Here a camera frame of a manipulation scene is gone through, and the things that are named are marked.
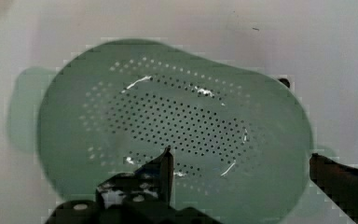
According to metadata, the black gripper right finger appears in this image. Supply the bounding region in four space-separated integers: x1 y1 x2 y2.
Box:
310 153 358 224

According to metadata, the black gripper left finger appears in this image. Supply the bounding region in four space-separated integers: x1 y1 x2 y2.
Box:
95 146 173 209

